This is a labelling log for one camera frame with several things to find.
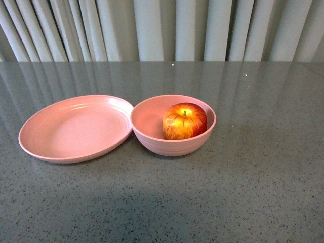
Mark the pink bowl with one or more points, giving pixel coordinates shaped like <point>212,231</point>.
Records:
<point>147,123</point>

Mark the red yellow apple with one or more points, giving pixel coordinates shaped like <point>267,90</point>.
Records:
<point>184,121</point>

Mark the white pleated curtain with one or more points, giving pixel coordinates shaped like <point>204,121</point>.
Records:
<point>61,31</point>

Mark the pink plate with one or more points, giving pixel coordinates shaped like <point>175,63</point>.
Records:
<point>77,129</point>

